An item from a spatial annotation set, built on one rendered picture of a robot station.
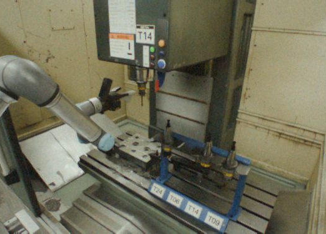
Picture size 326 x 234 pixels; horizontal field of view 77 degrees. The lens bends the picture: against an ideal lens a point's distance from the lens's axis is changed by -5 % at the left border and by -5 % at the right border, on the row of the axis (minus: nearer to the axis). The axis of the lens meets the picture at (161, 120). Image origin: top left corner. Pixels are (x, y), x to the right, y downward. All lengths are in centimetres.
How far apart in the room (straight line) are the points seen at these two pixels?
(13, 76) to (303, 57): 163
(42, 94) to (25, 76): 7
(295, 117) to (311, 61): 42
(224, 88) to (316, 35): 68
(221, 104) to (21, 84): 122
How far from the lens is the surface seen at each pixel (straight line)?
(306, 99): 180
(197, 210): 114
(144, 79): 119
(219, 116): 160
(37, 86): 74
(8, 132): 112
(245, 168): 99
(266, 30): 176
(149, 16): 92
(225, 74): 151
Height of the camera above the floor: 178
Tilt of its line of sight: 25 degrees down
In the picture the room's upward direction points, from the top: 1 degrees clockwise
